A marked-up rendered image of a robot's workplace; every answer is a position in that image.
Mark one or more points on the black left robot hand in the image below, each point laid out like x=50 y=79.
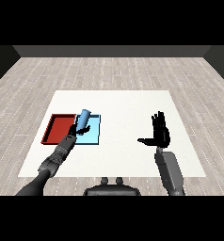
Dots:
x=74 y=129

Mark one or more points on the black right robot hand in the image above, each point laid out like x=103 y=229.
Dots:
x=161 y=134

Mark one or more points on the small blue can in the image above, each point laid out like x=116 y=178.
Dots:
x=83 y=119

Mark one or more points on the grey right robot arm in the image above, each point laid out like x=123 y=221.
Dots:
x=170 y=171

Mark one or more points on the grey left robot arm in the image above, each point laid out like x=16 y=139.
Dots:
x=49 y=164

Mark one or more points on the red shallow open box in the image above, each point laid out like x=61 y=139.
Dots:
x=58 y=129

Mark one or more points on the light blue shallow open box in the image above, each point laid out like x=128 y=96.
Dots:
x=90 y=133

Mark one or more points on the dark grey robot body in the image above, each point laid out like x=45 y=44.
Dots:
x=111 y=189

